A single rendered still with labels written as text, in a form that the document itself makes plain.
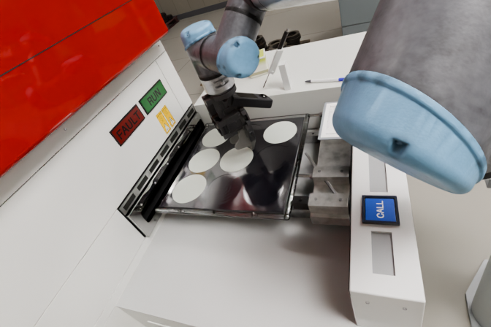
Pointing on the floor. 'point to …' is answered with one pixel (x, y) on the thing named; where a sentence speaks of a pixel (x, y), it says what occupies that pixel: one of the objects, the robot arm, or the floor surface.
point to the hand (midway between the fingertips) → (253, 144)
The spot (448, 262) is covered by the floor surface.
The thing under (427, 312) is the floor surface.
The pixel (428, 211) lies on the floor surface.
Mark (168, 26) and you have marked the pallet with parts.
